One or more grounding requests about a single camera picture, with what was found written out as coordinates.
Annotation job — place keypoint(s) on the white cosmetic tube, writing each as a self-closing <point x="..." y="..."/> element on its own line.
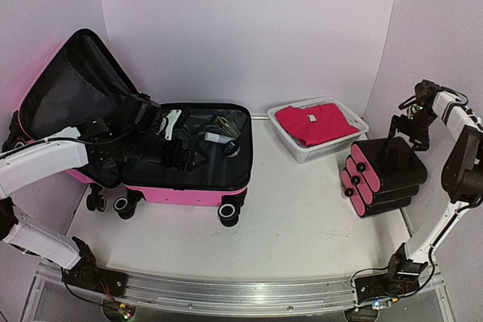
<point x="217" y="138"/>

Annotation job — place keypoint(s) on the white perforated plastic basket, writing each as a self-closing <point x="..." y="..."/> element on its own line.
<point x="302" y="154"/>

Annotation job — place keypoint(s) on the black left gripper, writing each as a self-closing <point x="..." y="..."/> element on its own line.
<point x="173" y="160"/>

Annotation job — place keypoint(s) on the pink hard-shell kids suitcase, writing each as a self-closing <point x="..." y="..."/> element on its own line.
<point x="83" y="81"/>

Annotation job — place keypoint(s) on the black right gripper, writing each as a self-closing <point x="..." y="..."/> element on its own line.
<point x="398" y="126"/>

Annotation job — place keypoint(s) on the pink and black drawer organizer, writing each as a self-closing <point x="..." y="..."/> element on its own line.
<point x="381" y="175"/>

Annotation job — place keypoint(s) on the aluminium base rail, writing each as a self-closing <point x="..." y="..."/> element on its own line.
<point x="374" y="288"/>

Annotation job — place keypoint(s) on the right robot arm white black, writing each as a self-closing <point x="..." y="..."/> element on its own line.
<point x="461" y="178"/>

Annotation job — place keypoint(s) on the dark round cosmetic compact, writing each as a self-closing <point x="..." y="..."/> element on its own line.
<point x="231" y="149"/>

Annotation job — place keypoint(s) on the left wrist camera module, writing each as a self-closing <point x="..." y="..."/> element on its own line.
<point x="171" y="120"/>

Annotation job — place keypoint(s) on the red garment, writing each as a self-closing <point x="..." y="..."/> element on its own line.
<point x="315" y="125"/>

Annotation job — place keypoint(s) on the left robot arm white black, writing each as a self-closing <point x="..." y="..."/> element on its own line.
<point x="71" y="148"/>

